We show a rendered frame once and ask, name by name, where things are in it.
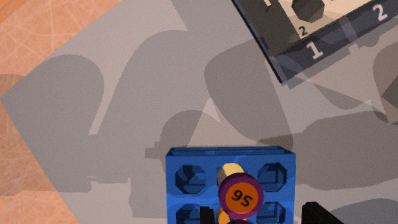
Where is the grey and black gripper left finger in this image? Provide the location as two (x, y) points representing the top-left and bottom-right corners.
(200, 206), (216, 224)

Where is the grey bench mat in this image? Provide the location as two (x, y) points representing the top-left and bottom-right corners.
(0, 0), (398, 224)

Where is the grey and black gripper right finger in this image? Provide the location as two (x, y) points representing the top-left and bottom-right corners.
(301, 201), (344, 224)

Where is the blue tube rack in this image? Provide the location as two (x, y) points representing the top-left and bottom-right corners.
(165, 146), (296, 224)

